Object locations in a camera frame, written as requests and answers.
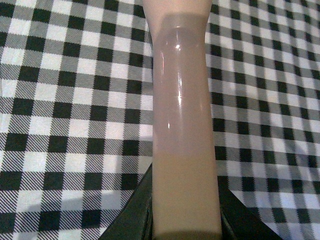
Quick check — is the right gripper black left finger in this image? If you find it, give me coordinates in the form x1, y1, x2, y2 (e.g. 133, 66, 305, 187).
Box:
99, 166, 153, 240

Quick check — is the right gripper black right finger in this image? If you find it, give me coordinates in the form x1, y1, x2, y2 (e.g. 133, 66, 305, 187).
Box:
218, 176, 280, 240

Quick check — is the beige hand brush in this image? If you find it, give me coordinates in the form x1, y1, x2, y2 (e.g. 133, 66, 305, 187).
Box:
142, 0, 222, 240

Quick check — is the black white checkered cloth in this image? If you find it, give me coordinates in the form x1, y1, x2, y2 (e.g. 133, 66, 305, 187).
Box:
0, 0, 320, 240

